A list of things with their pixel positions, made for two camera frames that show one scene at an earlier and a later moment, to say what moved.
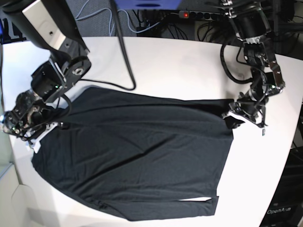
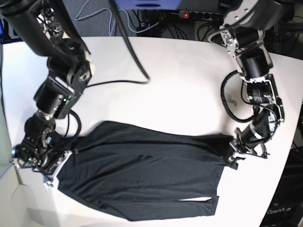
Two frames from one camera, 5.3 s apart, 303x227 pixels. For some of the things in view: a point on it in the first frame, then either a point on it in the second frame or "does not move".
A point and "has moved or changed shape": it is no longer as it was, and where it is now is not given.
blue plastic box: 147,4 does not move
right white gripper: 33,137 → 52,166
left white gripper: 233,121 → 239,145
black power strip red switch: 199,15 does not move
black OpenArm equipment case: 286,208 does not move
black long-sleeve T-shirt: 136,157 has moved or changed shape
